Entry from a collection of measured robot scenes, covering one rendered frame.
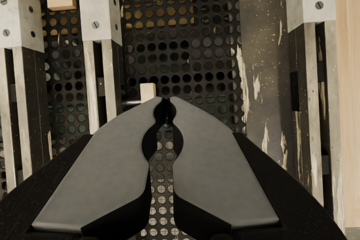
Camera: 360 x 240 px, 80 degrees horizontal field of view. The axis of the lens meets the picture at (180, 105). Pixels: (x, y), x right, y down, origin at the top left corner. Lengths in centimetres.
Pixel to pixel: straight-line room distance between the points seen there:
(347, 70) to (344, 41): 6
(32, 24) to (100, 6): 18
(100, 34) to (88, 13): 5
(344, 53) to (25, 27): 69
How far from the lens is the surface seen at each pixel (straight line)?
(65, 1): 61
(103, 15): 50
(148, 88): 48
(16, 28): 58
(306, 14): 51
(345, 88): 59
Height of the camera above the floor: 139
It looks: 34 degrees down
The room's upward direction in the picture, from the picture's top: 179 degrees clockwise
